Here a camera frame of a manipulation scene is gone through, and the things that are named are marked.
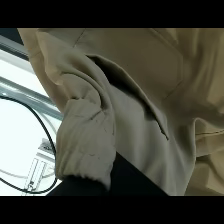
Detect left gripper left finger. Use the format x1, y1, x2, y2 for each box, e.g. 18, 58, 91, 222
46, 175, 111, 197

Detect tan long-sleeved garment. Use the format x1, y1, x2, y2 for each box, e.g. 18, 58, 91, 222
17, 28, 224, 197

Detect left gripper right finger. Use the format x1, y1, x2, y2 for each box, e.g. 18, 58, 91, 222
109, 151, 168, 197

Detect black cable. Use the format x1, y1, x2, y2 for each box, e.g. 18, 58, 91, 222
0, 95, 58, 195

